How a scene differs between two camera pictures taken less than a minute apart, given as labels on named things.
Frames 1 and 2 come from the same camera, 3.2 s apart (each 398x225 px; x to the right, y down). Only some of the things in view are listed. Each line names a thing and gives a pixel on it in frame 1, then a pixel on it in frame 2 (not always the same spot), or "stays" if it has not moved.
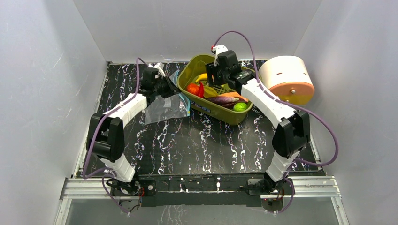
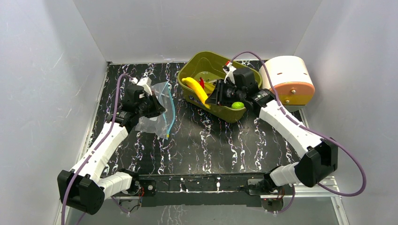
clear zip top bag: [175, 105] -> [160, 125]
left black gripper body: [164, 88] -> [149, 108]
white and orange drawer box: [287, 78] stays
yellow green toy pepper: [209, 92] stays
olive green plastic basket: [191, 67] stays
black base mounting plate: [198, 190] stays
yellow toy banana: [202, 76] -> [202, 94]
